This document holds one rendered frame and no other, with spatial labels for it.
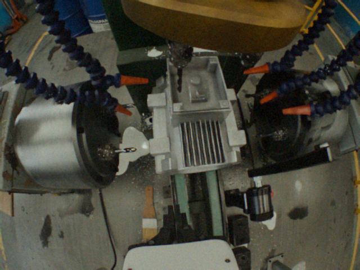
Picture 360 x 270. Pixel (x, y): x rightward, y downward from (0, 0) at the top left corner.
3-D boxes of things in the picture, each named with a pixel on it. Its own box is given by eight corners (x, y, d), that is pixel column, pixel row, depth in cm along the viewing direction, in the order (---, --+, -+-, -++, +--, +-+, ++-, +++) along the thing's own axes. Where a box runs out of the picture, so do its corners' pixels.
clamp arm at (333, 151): (246, 167, 38) (326, 140, 14) (256, 165, 39) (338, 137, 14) (248, 181, 37) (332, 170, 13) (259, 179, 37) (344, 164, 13)
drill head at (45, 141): (45, 121, 50) (-1, 90, 26) (131, 106, 51) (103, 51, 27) (41, 187, 42) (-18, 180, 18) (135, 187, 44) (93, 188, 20)
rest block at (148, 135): (146, 125, 62) (139, 112, 50) (164, 123, 62) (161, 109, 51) (147, 140, 60) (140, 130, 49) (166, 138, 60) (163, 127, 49)
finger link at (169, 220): (150, 259, 15) (153, 222, 21) (178, 257, 15) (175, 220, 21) (144, 243, 14) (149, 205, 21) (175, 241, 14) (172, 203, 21)
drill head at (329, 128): (223, 98, 53) (250, 41, 29) (308, 96, 55) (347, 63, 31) (238, 174, 46) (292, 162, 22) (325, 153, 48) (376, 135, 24)
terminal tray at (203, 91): (166, 79, 36) (165, 58, 29) (212, 77, 37) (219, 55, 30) (170, 129, 33) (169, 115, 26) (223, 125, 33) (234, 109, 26)
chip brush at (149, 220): (142, 185, 55) (142, 185, 54) (156, 186, 55) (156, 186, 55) (143, 241, 49) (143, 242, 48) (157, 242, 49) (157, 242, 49)
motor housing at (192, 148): (156, 110, 51) (145, 71, 32) (216, 105, 51) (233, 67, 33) (160, 176, 45) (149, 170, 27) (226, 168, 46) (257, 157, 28)
